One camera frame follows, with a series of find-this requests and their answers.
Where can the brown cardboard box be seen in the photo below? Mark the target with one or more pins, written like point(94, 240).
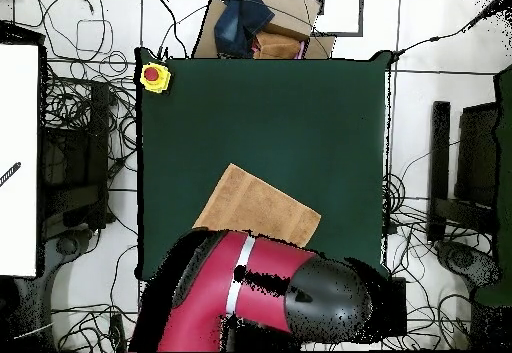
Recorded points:
point(288, 9)

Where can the black striped rod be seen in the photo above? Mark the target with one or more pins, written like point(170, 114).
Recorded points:
point(10, 174)

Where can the green cloth covered furniture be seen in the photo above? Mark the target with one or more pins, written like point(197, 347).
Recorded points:
point(504, 169)

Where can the white panel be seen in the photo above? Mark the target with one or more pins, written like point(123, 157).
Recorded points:
point(18, 129)

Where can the black caster base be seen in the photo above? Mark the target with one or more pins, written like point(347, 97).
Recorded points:
point(464, 259)
point(66, 245)

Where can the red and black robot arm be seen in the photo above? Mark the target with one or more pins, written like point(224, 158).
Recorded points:
point(208, 289)

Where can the black equipment stand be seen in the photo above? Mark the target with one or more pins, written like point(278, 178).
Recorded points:
point(98, 129)

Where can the tan terry towel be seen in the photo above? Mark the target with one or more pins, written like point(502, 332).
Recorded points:
point(260, 205)

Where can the dark green table cloth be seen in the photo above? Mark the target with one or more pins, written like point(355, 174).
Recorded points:
point(240, 109)

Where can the folded brown towel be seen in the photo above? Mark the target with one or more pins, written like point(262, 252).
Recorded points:
point(276, 47)

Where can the blue denim jeans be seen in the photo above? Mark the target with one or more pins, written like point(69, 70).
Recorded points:
point(240, 21)

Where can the yellow emergency stop button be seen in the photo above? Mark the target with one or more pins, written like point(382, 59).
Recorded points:
point(152, 75)

